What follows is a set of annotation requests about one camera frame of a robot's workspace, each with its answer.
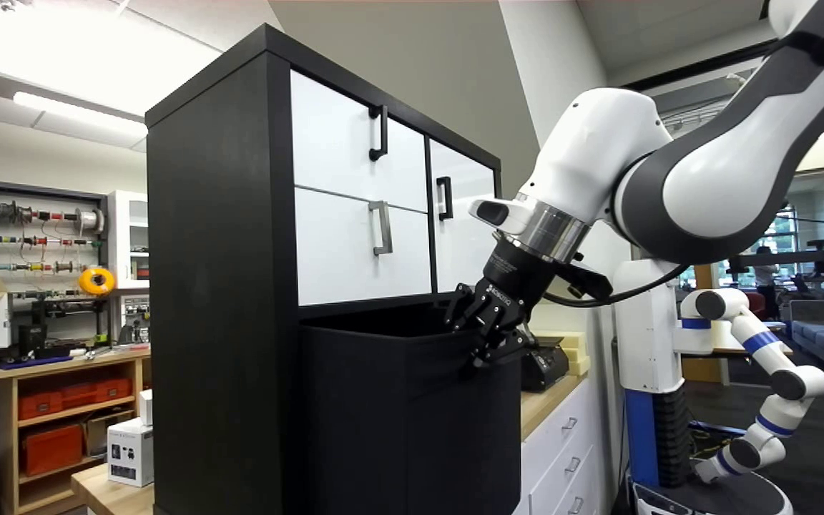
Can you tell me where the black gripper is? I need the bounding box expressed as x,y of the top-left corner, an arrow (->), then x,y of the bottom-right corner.
443,240 -> 554,369

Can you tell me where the black fabric storage box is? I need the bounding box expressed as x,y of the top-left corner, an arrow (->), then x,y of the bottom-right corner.
301,304 -> 520,515

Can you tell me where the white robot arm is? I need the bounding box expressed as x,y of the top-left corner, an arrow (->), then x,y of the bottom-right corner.
447,0 -> 824,365

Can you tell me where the white cabinet door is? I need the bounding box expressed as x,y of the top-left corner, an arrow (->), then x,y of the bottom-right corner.
430,140 -> 494,293

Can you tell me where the white power supply box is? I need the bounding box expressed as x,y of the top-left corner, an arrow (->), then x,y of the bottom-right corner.
107,417 -> 155,486

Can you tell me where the black device on counter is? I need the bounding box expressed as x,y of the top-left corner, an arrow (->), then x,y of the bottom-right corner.
520,344 -> 570,393

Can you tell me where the white lower drawer front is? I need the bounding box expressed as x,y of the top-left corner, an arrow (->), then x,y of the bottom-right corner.
295,190 -> 431,306

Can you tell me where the white drawer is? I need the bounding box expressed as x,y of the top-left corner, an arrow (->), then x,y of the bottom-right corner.
290,73 -> 426,211
295,190 -> 431,306

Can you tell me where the white counter drawer unit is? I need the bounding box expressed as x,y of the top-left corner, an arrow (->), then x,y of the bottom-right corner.
511,375 -> 602,515

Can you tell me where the white and blue mobile robot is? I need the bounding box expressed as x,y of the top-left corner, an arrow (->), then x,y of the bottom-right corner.
614,259 -> 824,515

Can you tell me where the white upper drawer front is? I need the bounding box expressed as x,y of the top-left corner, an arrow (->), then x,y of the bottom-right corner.
290,73 -> 426,211

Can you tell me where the yellow tape roll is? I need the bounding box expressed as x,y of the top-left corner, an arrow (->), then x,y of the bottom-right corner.
78,267 -> 118,299

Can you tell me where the wooden workbench shelf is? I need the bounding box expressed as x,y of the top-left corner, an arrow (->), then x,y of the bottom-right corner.
0,349 -> 148,515

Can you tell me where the orange storage bin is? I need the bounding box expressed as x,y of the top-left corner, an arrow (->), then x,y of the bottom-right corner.
22,423 -> 82,475

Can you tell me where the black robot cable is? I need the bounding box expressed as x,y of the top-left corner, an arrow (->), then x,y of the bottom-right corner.
540,260 -> 693,313

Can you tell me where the black cabinet frame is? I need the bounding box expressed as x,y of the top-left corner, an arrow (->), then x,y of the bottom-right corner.
145,25 -> 500,515

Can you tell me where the tool wall rack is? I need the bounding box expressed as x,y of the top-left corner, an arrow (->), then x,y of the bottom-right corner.
0,180 -> 108,365

